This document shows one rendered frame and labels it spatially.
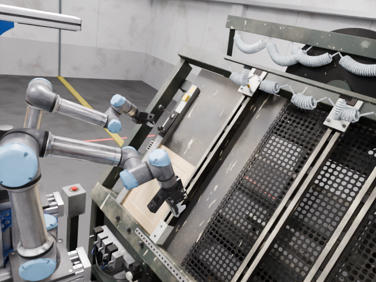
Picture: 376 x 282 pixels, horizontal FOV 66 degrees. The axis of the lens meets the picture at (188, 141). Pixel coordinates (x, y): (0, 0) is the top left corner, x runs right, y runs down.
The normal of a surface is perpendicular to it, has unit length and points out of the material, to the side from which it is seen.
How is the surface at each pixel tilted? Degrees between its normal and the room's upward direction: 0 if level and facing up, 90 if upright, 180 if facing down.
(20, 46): 90
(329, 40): 90
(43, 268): 98
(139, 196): 57
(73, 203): 90
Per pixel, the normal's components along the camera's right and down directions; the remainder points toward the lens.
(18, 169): 0.37, 0.30
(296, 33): -0.72, 0.14
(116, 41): 0.56, 0.42
